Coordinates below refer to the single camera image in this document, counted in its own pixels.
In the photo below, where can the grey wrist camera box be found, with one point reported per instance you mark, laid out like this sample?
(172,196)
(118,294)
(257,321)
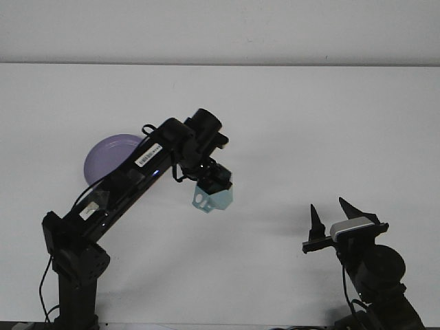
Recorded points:
(350,227)

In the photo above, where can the pale blue faceted cup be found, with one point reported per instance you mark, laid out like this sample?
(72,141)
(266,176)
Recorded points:
(220,201)

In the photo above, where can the lilac round plate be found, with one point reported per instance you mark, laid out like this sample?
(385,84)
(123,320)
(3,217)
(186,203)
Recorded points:
(106,154)

